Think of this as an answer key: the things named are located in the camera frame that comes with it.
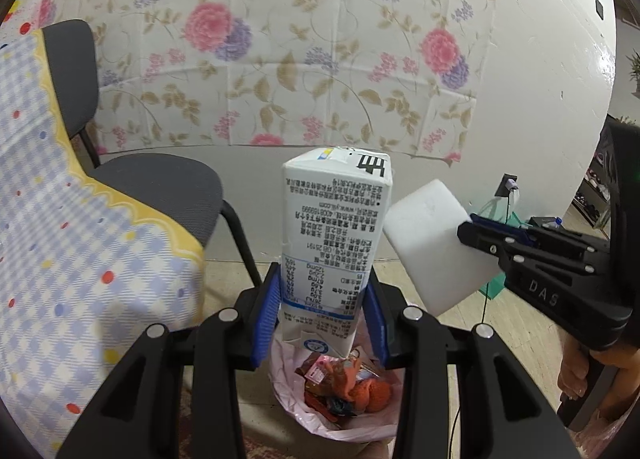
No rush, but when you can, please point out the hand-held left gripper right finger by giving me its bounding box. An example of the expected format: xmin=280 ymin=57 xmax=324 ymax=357
xmin=364 ymin=278 xmax=583 ymax=459

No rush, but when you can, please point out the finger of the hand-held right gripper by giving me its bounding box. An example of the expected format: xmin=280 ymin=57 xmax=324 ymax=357
xmin=469 ymin=212 xmax=609 ymax=261
xmin=456 ymin=220 xmax=597 ymax=277

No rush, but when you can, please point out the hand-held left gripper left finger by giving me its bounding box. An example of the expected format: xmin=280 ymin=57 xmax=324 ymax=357
xmin=54 ymin=263 xmax=282 ymax=459

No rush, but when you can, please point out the white foam block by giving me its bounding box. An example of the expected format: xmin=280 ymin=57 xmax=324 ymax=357
xmin=382 ymin=179 xmax=507 ymax=318

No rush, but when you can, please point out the white milk carton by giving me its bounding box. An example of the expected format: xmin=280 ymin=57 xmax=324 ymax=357
xmin=280 ymin=148 xmax=396 ymax=360

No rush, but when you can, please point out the pink-lined waste bin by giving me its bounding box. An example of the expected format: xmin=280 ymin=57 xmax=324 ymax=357
xmin=267 ymin=326 xmax=407 ymax=446

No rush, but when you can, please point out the person's right hand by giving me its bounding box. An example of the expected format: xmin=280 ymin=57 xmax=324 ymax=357
xmin=556 ymin=331 xmax=640 ymax=406

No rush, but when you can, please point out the green translucent bag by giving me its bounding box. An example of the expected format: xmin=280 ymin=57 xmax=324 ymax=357
xmin=469 ymin=199 xmax=523 ymax=301

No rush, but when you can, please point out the orange peel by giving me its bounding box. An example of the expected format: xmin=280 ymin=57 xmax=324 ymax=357
xmin=325 ymin=356 xmax=396 ymax=415

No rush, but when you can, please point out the shoe rack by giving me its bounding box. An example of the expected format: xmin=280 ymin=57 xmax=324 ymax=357
xmin=574 ymin=149 xmax=612 ymax=230

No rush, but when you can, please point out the red snack wrapper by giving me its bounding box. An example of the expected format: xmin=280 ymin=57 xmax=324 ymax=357
xmin=295 ymin=356 xmax=337 ymax=387

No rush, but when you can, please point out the person's pink clothing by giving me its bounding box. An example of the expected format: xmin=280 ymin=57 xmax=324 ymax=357
xmin=570 ymin=409 xmax=636 ymax=459

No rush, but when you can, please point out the grey office chair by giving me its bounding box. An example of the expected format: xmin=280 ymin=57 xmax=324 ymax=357
xmin=42 ymin=19 xmax=263 ymax=290

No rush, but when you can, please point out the blue checked dotted cloth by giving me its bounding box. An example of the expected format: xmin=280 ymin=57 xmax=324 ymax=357
xmin=0 ymin=31 xmax=207 ymax=451

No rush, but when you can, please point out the white polka dot cloth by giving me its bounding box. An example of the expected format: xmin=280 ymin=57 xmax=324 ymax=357
xmin=0 ymin=0 xmax=42 ymax=42

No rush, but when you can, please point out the wall power outlet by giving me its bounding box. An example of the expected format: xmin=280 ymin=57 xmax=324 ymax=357
xmin=495 ymin=172 xmax=522 ymax=200

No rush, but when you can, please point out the floral wall cloth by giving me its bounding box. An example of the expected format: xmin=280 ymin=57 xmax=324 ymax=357
xmin=30 ymin=0 xmax=501 ymax=167

